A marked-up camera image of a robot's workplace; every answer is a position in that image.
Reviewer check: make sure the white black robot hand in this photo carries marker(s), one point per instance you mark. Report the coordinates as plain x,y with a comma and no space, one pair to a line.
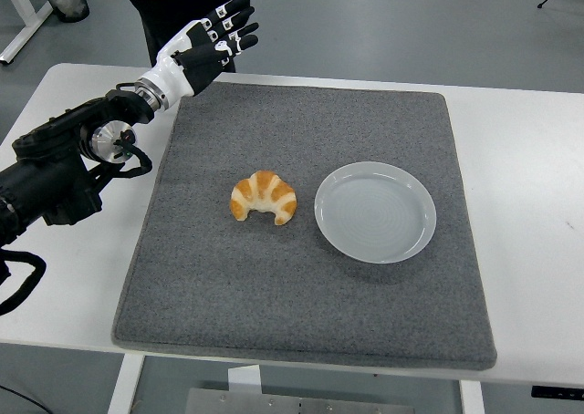
173,72

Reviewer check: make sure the golden croissant bread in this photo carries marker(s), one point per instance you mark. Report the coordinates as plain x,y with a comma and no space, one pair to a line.
264,194

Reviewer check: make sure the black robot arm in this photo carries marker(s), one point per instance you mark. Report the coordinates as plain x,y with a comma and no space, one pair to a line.
55,177

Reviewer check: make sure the pale grey round plate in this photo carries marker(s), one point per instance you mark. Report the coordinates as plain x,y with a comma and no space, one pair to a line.
374,213

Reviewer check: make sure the grey felt mat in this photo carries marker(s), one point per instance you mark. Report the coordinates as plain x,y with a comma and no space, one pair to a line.
255,286

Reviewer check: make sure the white table leg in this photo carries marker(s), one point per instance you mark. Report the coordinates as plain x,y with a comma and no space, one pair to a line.
125,384
472,398

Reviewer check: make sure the black table control panel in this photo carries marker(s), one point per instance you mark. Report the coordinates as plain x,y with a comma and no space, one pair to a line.
556,392

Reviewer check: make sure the white desk leg frame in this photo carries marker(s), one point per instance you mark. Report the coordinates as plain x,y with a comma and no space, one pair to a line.
28,17

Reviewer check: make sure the white bracket under table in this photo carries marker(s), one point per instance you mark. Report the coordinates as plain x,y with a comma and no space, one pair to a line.
244,379

